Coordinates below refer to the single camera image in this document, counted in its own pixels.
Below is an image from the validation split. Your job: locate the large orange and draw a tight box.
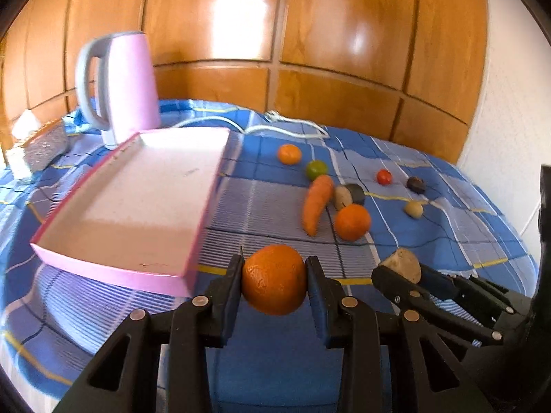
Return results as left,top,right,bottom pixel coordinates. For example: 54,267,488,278
242,244,306,316

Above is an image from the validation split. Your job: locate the small yellow potato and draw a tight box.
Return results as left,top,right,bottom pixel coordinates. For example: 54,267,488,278
404,200,424,219

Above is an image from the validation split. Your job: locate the dark brown far piece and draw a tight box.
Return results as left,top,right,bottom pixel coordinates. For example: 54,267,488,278
406,176,427,194

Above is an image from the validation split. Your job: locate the dark eggplant piece by carrot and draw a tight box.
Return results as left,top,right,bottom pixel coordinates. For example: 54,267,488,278
332,184,365,211

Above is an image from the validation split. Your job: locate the red tomato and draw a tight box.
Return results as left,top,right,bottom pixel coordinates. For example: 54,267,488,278
376,169,393,186

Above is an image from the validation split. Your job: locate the orange carrot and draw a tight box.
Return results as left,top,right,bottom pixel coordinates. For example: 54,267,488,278
302,174,334,237

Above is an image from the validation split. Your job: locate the green lime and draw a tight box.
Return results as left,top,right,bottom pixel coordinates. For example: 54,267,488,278
305,159,328,182

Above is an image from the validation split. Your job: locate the pink shallow tray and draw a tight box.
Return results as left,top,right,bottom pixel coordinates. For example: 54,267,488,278
30,127,230,296

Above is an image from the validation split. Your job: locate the blue plaid tablecloth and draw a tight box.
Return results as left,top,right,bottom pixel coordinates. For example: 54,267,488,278
1,100,538,412

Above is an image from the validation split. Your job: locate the small far orange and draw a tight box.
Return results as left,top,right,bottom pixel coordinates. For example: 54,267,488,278
277,144,303,166

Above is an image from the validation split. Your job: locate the wooden wardrobe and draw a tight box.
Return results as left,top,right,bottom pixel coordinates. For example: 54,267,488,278
1,0,488,162

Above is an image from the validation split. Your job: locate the silver tissue box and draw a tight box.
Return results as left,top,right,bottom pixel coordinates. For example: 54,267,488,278
6,109,69,180

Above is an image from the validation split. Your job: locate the pink electric kettle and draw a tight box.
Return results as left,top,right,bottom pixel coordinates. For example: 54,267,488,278
75,31,162,149

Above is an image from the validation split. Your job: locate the white power cable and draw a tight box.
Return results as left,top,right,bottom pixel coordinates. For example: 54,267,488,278
171,110,332,141

